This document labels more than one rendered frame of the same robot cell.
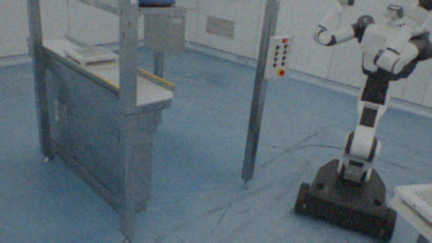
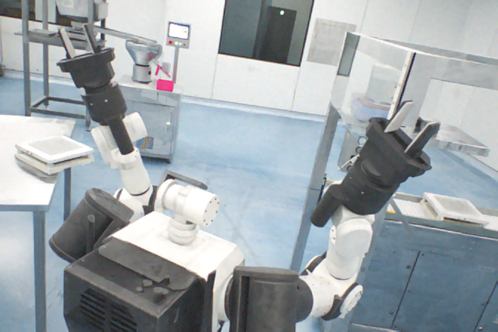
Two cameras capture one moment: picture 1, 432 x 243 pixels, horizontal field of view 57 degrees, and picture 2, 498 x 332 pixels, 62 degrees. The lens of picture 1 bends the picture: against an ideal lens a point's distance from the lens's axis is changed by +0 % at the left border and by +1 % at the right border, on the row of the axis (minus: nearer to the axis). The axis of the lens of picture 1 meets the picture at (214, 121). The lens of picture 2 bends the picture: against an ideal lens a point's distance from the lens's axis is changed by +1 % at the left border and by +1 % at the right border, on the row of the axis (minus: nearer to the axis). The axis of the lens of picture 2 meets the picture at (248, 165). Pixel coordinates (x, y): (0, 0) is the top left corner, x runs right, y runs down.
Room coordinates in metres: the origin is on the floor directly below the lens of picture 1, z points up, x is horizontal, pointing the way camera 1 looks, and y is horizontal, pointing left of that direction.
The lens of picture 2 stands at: (2.93, -1.39, 1.67)
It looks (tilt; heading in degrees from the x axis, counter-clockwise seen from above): 21 degrees down; 134
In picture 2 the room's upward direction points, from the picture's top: 10 degrees clockwise
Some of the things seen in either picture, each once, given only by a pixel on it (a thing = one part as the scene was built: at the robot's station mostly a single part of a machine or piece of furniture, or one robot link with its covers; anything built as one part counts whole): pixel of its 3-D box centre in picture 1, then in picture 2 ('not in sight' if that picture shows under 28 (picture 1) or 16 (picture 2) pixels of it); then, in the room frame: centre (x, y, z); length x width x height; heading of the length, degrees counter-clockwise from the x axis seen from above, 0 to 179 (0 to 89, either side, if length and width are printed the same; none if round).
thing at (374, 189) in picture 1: (351, 180); not in sight; (2.32, -0.96, 0.19); 0.64 x 0.52 x 0.33; 159
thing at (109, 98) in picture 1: (90, 71); (451, 228); (2.35, 0.80, 0.76); 1.30 x 0.29 x 0.10; 45
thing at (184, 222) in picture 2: (391, 14); (188, 207); (2.35, -0.95, 1.28); 0.10 x 0.07 x 0.09; 23
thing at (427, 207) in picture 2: (92, 62); (451, 216); (2.33, 0.79, 0.83); 0.24 x 0.24 x 0.02; 45
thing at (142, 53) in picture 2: not in sight; (149, 63); (-0.83, 0.78, 0.95); 0.49 x 0.36 x 0.37; 53
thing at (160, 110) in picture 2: not in sight; (148, 118); (-0.75, 0.79, 0.38); 0.63 x 0.57 x 0.76; 53
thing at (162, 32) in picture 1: (164, 30); (367, 152); (2.03, 0.31, 1.13); 0.22 x 0.11 x 0.20; 45
